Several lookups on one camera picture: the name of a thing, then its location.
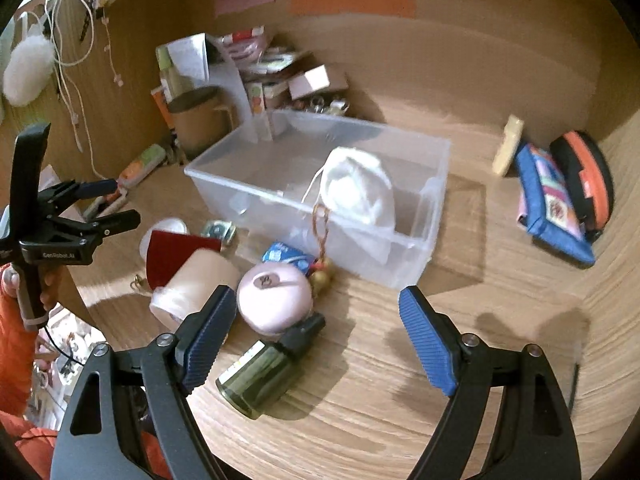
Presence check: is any green orange tube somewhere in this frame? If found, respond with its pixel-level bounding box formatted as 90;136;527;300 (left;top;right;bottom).
117;144;166;190

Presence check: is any orange carton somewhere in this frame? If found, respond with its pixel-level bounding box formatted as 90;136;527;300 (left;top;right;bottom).
151;86;175;130

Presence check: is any golden gourd charm with cord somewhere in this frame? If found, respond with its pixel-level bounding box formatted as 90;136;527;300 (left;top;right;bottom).
308;204;335;298

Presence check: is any red velvet pouch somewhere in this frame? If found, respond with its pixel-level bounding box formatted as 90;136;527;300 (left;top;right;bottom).
145;230;222;290

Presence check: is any clear plastic storage bin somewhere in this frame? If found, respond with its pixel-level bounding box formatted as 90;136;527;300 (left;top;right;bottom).
186;110;450;289

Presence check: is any blue pencil case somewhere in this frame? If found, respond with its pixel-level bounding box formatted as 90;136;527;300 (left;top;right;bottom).
515;142;596;266

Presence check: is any white paper sheet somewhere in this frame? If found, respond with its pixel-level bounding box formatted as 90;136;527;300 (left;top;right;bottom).
165;32;209;81

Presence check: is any small white cardboard box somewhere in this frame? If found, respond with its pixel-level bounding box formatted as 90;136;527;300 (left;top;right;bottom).
288;64;348;100

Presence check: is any white drawstring cloth bag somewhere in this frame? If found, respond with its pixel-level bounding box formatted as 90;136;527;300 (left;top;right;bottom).
302;146;396;263

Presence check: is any dark green glass bottle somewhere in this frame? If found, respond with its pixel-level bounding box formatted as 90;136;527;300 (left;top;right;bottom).
216;313;326;420

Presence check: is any left hand orange sleeve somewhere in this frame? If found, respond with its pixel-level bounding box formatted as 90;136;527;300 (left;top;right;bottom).
1;264;58;479

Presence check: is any blue small packet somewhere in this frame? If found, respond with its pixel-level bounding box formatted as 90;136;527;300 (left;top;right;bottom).
262;242;316;275

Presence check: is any fruit pattern box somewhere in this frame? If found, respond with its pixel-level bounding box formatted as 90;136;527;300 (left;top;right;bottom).
244;81;266;115

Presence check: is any brown mug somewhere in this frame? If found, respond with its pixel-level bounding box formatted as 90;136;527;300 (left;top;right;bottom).
168;87;236;160

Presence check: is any small green square packet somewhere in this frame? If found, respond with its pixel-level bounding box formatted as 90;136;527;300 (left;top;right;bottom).
201;220;236;247

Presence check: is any cream small bottle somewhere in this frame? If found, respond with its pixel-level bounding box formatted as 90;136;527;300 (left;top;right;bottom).
492;115;524;177

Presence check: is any white tissue roll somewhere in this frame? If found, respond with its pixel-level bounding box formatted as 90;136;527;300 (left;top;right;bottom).
150;248;241;333

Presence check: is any white cable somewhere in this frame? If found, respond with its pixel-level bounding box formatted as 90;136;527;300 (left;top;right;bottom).
19;0;109;181

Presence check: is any black orange round case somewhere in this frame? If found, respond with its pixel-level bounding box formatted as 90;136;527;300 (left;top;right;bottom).
550;130;615;242

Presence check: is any white fluffy ball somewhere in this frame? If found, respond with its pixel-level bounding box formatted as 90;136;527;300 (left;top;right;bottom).
2;34;55;107

